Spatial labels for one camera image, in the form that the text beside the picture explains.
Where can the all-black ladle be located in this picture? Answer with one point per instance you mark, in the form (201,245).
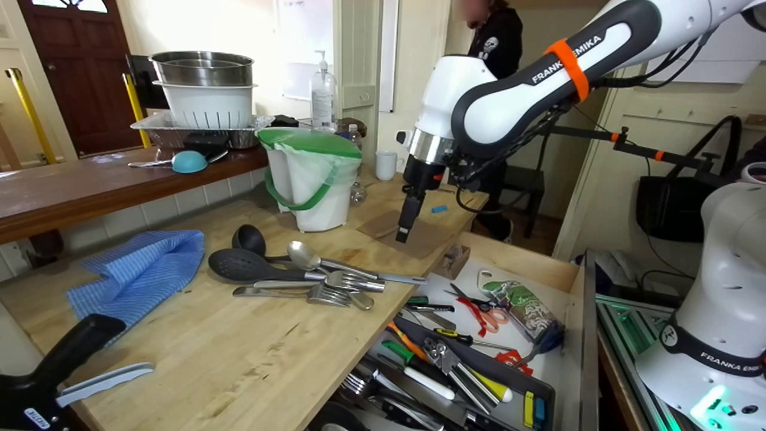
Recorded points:
(251,237)

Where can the steel can opener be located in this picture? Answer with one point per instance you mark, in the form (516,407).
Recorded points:
(447,359)

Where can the wooden kitchen drawer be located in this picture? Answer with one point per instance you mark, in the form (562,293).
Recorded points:
(519,265)

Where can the white ceramic mug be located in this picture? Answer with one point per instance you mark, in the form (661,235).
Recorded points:
(387,165)

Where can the yellow black screwdriver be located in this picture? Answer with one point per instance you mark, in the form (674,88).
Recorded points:
(452,336)

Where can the tall clear bottle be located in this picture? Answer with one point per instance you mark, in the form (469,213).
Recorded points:
(321,97)

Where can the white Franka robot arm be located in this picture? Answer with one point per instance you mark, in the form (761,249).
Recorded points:
(512,104)

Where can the yellow metal bar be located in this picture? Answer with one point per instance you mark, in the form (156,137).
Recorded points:
(136,107)
(27,110)

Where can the brown paper napkin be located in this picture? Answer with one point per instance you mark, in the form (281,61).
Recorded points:
(433,239)
(379,226)

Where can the black hanging pouch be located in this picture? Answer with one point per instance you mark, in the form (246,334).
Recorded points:
(679,206)

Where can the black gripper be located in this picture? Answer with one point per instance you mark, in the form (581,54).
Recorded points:
(422,182)

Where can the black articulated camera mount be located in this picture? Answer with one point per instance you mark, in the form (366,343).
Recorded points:
(631,142)

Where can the clear plastic packet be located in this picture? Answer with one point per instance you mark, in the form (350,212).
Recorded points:
(453,261)

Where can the white dish rack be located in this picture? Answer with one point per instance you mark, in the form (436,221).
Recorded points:
(208,104)

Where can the blue cloth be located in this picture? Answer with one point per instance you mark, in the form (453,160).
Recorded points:
(144,270)

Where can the dark wood door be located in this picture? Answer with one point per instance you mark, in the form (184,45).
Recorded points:
(80,71)

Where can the white bucket green lid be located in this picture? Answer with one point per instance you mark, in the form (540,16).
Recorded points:
(315,182)

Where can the person in black hoodie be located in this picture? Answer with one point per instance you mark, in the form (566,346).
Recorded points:
(500,39)

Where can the green item in bag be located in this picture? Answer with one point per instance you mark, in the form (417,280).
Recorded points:
(519,306)

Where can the steel mixing bowl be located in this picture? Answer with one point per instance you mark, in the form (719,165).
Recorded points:
(204,68)

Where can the black low bench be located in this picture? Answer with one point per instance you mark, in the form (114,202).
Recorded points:
(527,180)

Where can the blue lighter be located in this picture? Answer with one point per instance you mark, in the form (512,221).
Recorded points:
(440,208)

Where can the dark wood bar counter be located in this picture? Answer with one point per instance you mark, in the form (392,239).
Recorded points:
(80,186)

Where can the black cutlery tray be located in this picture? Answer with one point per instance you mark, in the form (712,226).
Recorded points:
(519,382)

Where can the long steel serving spoon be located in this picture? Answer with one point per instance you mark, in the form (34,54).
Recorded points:
(302,253)

